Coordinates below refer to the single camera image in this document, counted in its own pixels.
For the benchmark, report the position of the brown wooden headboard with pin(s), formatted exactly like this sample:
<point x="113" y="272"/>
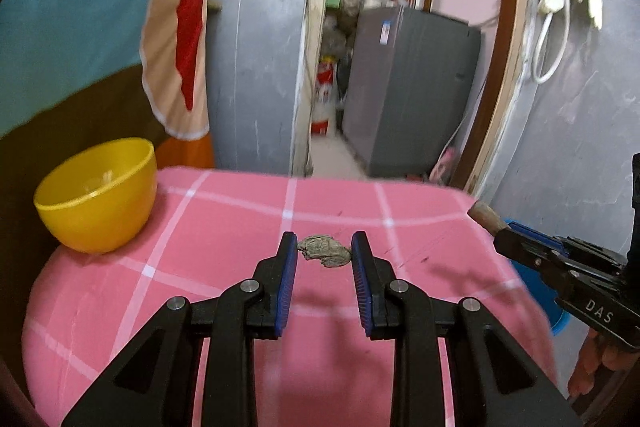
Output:
<point x="30" y="142"/>

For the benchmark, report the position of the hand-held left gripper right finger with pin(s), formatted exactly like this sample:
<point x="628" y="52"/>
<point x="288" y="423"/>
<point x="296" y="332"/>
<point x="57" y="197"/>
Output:
<point x="362" y="287"/>

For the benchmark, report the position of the yellow plastic bowl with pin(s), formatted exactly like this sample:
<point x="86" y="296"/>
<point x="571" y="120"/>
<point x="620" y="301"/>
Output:
<point x="100" y="227"/>

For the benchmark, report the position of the pink checked tablecloth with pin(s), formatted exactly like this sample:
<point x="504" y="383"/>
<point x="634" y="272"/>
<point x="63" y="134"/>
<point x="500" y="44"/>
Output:
<point x="200" y="232"/>

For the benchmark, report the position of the cream red orange cloth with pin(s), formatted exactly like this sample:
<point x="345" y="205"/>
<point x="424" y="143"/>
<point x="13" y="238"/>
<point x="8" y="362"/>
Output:
<point x="170" y="57"/>

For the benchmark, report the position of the light blue cloth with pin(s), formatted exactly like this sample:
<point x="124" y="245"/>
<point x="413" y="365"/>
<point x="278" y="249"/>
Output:
<point x="65" y="37"/>

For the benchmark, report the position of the grey refrigerator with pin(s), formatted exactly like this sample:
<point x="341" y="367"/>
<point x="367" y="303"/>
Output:
<point x="410" y="92"/>

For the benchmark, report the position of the white worn door frame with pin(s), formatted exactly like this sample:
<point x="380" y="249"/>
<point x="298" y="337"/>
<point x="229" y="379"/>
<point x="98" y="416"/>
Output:
<point x="312" y="57"/>

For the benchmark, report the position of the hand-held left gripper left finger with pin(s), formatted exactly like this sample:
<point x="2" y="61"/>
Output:
<point x="285" y="287"/>

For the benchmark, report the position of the brown wooden door frame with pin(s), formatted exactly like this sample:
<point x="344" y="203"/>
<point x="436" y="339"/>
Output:
<point x="500" y="57"/>

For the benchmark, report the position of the grey scrap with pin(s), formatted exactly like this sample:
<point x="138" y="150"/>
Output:
<point x="325" y="252"/>

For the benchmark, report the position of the blue plastic bucket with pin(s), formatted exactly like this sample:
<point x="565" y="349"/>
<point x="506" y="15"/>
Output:
<point x="561" y="324"/>

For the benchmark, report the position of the white red sack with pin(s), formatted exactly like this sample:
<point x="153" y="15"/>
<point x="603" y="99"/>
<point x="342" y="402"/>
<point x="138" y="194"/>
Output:
<point x="324" y="97"/>

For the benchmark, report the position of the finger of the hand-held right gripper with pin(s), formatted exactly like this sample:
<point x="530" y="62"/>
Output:
<point x="525" y="254"/>
<point x="540" y="237"/>

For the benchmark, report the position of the person's right hand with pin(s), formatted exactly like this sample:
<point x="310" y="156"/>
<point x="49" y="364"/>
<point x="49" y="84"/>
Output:
<point x="600" y="362"/>

